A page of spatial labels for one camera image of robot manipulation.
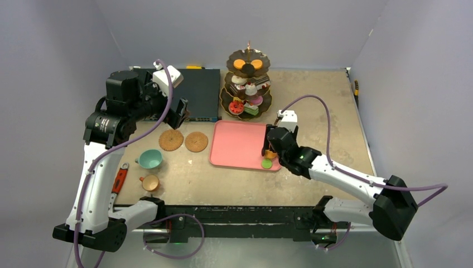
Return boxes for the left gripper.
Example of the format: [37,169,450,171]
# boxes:
[128,71,190,128]

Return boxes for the golden bread bun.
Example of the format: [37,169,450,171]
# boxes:
[263,150,278,160]

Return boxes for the pink serving tray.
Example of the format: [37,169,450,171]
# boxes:
[209,120,266,171]

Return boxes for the layered chocolate cake bar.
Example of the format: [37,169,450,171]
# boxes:
[229,84,246,98]

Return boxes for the silver cupcake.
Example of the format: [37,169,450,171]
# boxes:
[245,83,258,96]

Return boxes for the yellow cracker biscuit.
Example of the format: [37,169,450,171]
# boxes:
[233,59,246,70]
[250,59,263,70]

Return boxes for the black chocolate cookie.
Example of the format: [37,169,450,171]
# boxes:
[241,63,255,75]

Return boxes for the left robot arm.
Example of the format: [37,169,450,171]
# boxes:
[52,66,188,252]

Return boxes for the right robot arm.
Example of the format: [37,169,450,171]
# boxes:
[256,110,418,241]

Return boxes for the green macaron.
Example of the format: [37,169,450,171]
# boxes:
[261,159,273,169]

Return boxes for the woven rattan coaster left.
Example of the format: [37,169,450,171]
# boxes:
[158,129,184,151]

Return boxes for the woven rattan coaster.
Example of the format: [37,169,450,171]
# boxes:
[185,131,209,152]
[158,129,184,151]

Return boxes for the woven rattan coaster right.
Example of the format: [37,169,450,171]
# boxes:
[185,131,209,152]

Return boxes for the green matcha cake bar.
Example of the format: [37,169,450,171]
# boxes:
[244,103,259,116]

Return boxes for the teal teacup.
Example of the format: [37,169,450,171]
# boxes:
[135,149,163,169]

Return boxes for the three-tier dark cake stand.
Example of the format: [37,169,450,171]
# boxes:
[219,41,273,121]

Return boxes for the white chocolate drizzled donut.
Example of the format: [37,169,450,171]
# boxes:
[231,75,247,85]

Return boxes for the chocolate cake slice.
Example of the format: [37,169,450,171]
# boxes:
[255,77,271,90]

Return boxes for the copper teacup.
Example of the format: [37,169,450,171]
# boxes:
[139,175,160,192]

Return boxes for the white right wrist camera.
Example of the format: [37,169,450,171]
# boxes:
[277,110,298,133]

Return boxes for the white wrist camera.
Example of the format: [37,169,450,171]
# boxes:
[277,110,298,133]
[151,61,184,97]

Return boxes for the blue network switch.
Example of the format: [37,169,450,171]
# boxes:
[127,68,220,122]

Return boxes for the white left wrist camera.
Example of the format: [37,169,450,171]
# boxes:
[151,61,184,97]

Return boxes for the red handled tool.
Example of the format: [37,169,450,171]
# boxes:
[112,162,129,194]

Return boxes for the yellow black tool on wall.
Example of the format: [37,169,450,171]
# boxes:
[354,80,359,97]

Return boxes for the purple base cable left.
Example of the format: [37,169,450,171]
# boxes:
[143,211,205,260]

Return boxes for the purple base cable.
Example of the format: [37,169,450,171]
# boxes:
[315,210,353,252]
[143,211,205,260]

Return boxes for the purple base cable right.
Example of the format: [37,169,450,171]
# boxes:
[315,210,353,252]

